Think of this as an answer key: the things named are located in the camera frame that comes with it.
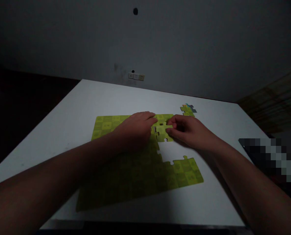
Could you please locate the person's right hand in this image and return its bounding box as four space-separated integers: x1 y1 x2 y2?
166 114 218 150

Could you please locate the white wall socket panel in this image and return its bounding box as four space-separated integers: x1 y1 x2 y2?
128 72 146 81

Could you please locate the large assembled green puzzle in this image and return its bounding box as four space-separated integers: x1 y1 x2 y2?
75 114 204 212

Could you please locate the small pile of loose jigsaw parts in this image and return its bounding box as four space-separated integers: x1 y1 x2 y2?
180 103 199 117

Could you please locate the person's left hand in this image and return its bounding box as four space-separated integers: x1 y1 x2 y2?
113 111 158 154

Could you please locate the single green puzzle piece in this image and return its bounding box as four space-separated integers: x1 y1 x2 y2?
151 121 176 143

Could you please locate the striped brown woven mat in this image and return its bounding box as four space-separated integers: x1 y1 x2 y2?
236 65 291 135

